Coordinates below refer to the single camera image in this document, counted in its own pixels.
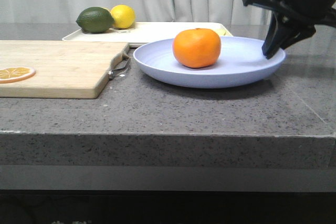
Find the light blue plate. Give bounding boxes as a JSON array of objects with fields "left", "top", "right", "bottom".
[{"left": 133, "top": 36, "right": 286, "bottom": 89}]

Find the yellow spoon on tray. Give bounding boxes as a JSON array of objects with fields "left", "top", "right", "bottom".
[{"left": 214, "top": 29, "right": 226, "bottom": 36}]

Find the cream rectangular tray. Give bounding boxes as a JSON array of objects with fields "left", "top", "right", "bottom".
[{"left": 63, "top": 22, "right": 232, "bottom": 48}]

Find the yellow lemon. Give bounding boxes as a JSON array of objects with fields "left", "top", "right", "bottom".
[{"left": 110, "top": 5, "right": 135, "bottom": 29}]

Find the green lime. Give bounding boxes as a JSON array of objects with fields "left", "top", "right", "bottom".
[{"left": 76, "top": 7, "right": 114, "bottom": 34}]

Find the wooden cutting board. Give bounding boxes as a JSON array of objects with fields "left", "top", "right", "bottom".
[{"left": 1, "top": 40, "right": 129, "bottom": 99}]

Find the orange slice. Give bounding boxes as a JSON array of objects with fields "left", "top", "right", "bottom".
[{"left": 1, "top": 67, "right": 36, "bottom": 84}]

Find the metal cutting board handle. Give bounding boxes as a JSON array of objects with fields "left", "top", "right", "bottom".
[{"left": 107, "top": 52, "right": 131, "bottom": 80}]

